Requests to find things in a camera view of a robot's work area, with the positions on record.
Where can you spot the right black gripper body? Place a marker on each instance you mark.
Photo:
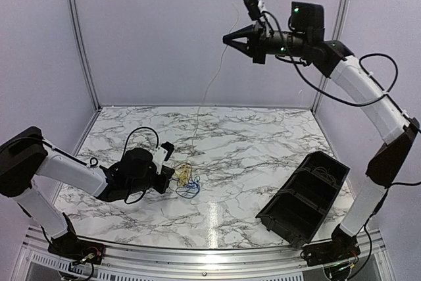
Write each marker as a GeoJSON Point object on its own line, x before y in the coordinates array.
{"type": "Point", "coordinates": [260, 51]}

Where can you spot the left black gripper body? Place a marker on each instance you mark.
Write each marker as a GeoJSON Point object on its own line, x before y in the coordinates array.
{"type": "Point", "coordinates": [161, 187]}

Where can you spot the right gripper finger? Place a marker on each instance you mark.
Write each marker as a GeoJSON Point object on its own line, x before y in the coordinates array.
{"type": "Point", "coordinates": [242, 48]}
{"type": "Point", "coordinates": [249, 33]}

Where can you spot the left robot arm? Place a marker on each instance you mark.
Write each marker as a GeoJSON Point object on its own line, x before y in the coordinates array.
{"type": "Point", "coordinates": [29, 154]}

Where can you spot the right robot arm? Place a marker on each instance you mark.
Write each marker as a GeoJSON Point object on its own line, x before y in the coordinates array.
{"type": "Point", "coordinates": [303, 43]}

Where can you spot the black three-compartment bin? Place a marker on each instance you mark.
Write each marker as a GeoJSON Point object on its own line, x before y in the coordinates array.
{"type": "Point", "coordinates": [300, 206]}

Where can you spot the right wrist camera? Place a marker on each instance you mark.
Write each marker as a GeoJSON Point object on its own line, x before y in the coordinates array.
{"type": "Point", "coordinates": [254, 9]}

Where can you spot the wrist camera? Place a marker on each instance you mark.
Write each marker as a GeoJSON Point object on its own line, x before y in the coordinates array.
{"type": "Point", "coordinates": [161, 154]}
{"type": "Point", "coordinates": [254, 9]}

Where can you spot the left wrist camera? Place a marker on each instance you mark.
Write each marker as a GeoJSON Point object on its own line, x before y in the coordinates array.
{"type": "Point", "coordinates": [161, 154]}

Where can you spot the aluminium front rail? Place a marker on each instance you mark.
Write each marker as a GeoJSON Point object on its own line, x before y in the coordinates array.
{"type": "Point", "coordinates": [134, 262]}

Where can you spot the right aluminium frame post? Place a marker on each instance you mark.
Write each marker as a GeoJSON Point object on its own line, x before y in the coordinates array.
{"type": "Point", "coordinates": [336, 34]}

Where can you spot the aluminium frame post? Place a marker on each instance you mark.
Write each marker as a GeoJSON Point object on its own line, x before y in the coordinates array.
{"type": "Point", "coordinates": [82, 54]}
{"type": "Point", "coordinates": [336, 34]}

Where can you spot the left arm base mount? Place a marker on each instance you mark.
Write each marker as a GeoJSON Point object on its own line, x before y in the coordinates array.
{"type": "Point", "coordinates": [70, 246]}

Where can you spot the left aluminium frame post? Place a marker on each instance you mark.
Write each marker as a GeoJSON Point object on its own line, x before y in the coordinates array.
{"type": "Point", "coordinates": [82, 54]}

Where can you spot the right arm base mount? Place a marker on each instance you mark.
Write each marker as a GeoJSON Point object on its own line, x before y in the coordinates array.
{"type": "Point", "coordinates": [340, 247]}

